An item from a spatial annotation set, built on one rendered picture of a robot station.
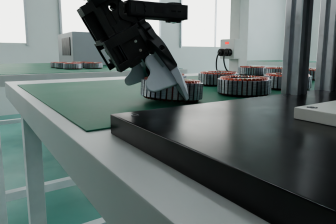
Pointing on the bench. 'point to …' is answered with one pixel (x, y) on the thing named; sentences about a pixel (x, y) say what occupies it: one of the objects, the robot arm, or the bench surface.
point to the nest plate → (317, 113)
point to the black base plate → (246, 152)
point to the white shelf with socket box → (229, 50)
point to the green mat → (109, 100)
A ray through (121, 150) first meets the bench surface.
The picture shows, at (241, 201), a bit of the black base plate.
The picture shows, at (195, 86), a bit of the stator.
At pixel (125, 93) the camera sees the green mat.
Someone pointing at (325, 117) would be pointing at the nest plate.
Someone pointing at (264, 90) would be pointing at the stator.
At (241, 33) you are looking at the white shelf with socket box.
